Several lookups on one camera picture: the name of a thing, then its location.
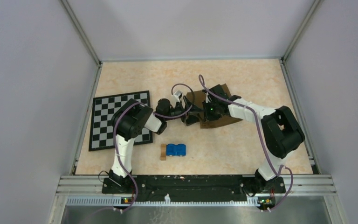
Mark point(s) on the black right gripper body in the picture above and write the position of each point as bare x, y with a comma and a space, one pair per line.
211, 112

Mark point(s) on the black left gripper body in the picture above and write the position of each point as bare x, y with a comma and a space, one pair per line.
177, 111

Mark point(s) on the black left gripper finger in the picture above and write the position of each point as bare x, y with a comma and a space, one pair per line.
190, 107
192, 118

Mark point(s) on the brown cloth napkin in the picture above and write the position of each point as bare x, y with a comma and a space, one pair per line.
198, 97

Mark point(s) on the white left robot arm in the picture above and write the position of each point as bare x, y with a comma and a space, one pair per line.
129, 121

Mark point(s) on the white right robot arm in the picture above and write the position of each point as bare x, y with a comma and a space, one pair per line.
279, 131

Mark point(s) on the small wooden block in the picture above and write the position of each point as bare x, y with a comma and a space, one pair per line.
163, 152

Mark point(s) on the blue toy car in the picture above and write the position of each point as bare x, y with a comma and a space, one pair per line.
176, 150

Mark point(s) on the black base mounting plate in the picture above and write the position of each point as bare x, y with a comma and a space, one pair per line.
193, 188

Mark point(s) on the aluminium frame rail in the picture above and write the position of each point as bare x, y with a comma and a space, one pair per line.
308, 185

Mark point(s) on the white cable duct strip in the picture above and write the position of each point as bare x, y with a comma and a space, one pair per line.
117, 201

